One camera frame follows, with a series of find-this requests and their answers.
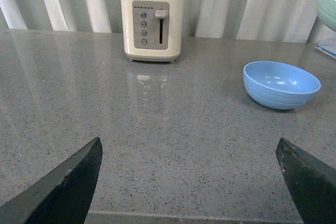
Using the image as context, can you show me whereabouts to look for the white curtain backdrop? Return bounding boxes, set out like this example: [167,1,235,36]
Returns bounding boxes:
[1,0,335,44]

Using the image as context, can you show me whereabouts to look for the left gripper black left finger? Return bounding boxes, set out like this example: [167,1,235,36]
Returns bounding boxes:
[1,137,102,223]

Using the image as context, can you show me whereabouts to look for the green bowl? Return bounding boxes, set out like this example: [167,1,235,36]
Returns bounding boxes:
[317,0,335,31]

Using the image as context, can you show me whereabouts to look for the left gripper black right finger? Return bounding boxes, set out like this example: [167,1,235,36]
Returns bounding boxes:
[276,138,335,223]

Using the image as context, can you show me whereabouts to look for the blue bowl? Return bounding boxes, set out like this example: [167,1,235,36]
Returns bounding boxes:
[243,61,321,110]

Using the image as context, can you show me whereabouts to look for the clear plastic food container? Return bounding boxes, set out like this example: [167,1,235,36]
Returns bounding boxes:
[315,39,336,58]

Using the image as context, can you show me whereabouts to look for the cream two-slot toaster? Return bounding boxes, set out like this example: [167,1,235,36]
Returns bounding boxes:
[121,0,184,62]

